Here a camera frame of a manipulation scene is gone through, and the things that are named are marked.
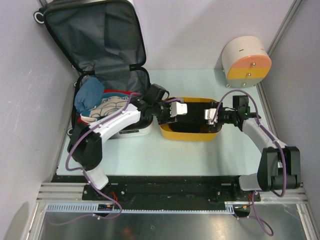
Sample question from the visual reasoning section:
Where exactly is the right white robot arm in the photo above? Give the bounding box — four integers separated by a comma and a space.
212, 91, 301, 201

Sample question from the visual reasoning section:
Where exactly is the space print kids suitcase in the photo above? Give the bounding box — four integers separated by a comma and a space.
32, 0, 154, 139

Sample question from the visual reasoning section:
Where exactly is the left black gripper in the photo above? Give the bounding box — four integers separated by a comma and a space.
152, 97, 178, 125

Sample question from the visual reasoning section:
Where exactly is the red item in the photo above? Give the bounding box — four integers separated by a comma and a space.
76, 89, 132, 124

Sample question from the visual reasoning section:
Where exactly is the yellow plastic basket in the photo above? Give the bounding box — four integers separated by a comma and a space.
159, 97, 222, 142

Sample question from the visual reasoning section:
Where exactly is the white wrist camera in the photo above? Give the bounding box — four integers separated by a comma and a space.
169, 101, 188, 118
204, 108, 218, 125

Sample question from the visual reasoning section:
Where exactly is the aluminium frame rail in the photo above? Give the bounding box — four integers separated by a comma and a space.
36, 182, 311, 203

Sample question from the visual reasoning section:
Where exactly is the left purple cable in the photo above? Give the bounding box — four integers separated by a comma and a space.
47, 92, 185, 227

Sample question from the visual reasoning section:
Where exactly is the white slotted cable duct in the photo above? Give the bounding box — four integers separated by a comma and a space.
46, 202, 251, 214

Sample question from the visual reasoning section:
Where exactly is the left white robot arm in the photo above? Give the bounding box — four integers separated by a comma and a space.
65, 83, 171, 200

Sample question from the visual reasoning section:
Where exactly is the round pastel drawer box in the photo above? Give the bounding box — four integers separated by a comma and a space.
221, 35, 272, 88

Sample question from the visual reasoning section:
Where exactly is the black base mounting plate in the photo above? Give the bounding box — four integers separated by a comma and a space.
52, 175, 261, 210

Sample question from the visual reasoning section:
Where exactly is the black garment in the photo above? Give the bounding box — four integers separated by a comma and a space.
168, 101, 222, 134

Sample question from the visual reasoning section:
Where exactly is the blue cloth item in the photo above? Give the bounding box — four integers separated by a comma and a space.
74, 76, 105, 113

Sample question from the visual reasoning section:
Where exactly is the cream and teal knit sweater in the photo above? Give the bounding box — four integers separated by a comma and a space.
80, 92, 129, 122

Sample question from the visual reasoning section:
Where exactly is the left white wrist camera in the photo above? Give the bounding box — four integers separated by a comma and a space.
169, 101, 188, 118

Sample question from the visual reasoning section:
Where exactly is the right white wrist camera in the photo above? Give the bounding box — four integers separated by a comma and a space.
204, 108, 218, 125

